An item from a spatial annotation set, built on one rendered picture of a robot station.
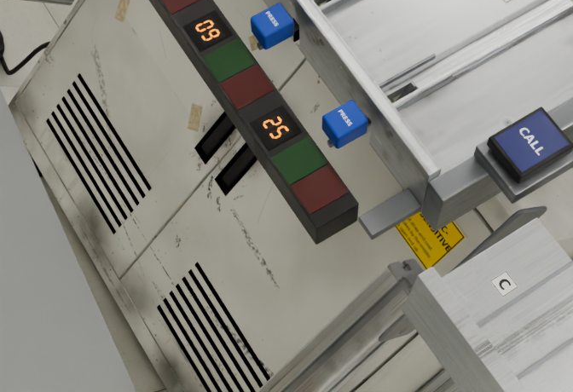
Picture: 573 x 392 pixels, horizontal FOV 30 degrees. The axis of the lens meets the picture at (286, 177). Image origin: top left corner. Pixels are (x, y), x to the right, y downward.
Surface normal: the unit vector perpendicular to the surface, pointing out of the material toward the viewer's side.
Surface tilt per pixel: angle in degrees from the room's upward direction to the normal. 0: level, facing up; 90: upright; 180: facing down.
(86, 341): 0
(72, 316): 0
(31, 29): 0
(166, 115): 90
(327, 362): 90
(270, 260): 90
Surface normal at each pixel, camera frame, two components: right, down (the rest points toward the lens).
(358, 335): -0.62, 0.04
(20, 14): 0.58, -0.64
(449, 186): -0.02, -0.43
